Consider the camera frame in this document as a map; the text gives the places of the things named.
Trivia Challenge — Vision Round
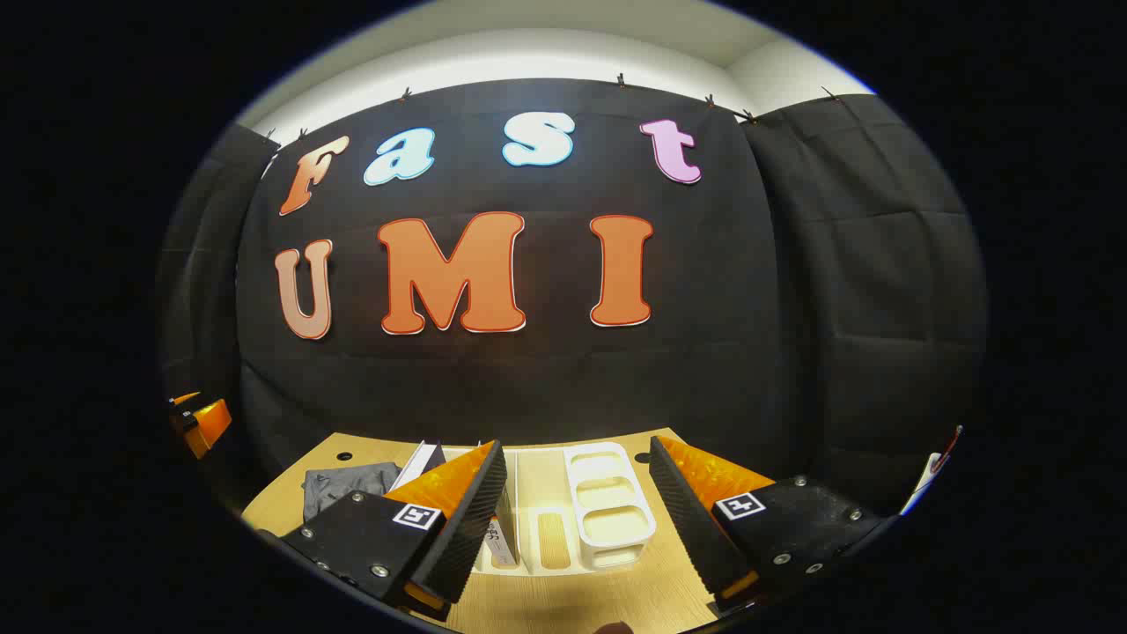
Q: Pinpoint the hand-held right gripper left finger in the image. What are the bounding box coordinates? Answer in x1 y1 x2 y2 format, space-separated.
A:
280 440 510 622

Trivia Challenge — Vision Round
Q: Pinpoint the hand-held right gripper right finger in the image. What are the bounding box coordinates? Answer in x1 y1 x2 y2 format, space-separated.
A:
649 435 886 615

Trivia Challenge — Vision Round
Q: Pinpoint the portrait cover book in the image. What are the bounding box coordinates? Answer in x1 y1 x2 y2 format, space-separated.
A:
482 493 521 569

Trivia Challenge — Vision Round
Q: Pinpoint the white bookshelf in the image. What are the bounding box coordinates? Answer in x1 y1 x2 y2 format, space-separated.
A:
423 440 659 578

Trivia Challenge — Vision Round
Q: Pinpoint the blue cover book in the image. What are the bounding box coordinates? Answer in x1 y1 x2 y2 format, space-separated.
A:
392 440 447 491

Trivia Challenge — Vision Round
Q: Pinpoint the white tool rack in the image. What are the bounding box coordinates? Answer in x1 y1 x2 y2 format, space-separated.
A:
900 424 964 517

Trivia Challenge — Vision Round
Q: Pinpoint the black backdrop cloth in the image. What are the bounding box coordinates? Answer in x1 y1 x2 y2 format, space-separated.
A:
157 77 989 516

